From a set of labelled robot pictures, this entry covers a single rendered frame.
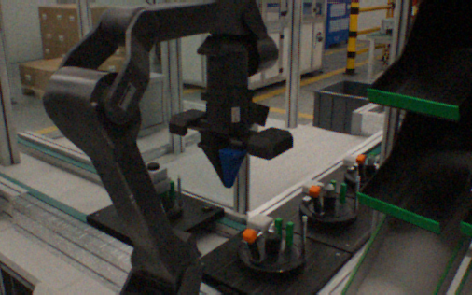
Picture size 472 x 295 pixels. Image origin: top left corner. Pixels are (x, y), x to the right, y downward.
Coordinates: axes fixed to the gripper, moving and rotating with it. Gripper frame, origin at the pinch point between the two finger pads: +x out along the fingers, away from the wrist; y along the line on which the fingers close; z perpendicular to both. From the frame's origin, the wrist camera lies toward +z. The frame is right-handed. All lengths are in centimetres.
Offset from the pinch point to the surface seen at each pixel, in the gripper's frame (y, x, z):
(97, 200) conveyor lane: 65, 34, 21
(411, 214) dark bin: -23.9, 4.7, 10.6
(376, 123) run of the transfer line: 30, 35, 136
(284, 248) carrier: 3.3, 26.9, 22.0
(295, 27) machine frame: 66, -3, 127
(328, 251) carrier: -3.0, 29.0, 29.4
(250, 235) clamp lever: 4.2, 18.8, 11.2
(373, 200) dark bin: -17.9, 4.8, 11.6
